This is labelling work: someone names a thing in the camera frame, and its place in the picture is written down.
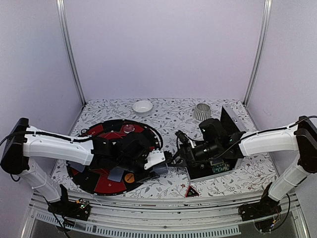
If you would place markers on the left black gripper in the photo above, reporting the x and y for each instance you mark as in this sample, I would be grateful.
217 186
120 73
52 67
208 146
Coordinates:
148 174

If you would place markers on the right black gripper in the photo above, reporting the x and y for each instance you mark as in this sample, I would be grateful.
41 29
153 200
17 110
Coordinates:
186 152

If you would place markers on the dealt blue playing cards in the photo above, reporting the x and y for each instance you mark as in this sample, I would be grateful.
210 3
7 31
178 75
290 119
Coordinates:
116 174

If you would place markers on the orange big blind button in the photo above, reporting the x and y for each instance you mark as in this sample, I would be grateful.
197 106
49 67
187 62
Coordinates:
129 178

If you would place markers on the red black triangle card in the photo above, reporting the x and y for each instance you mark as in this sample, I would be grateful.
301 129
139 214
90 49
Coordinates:
191 192

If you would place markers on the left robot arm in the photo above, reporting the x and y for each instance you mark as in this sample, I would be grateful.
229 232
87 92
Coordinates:
26 142

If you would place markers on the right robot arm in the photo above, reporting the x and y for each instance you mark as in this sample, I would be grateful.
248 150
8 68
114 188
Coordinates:
300 136

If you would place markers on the round red black poker mat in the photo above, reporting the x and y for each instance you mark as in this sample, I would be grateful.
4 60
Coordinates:
95 181

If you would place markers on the lower poker chip row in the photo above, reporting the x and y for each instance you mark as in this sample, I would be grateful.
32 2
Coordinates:
220 168

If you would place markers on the striped grey white cup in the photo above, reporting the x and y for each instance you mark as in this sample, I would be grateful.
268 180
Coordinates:
202 112

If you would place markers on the white ceramic bowl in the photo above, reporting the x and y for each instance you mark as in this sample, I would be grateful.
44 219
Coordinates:
142 108

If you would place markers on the aluminium poker chip case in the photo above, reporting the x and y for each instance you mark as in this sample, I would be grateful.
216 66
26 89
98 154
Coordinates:
223 133

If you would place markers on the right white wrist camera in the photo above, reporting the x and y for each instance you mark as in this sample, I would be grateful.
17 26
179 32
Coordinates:
183 140

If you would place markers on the front aluminium rail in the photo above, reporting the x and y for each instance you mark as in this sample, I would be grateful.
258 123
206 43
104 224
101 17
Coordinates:
207 217

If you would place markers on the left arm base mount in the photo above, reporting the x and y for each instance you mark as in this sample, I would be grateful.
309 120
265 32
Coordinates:
79 209

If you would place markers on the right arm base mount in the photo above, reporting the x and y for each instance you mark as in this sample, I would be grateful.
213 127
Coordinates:
265 207

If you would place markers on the left aluminium frame post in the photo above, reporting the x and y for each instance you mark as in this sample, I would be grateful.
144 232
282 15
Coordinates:
69 51

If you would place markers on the aluminium frame post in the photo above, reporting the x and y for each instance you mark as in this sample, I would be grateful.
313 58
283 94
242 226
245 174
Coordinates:
259 51
69 51

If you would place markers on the right aluminium frame post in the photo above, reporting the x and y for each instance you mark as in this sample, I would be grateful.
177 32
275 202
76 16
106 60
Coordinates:
259 51

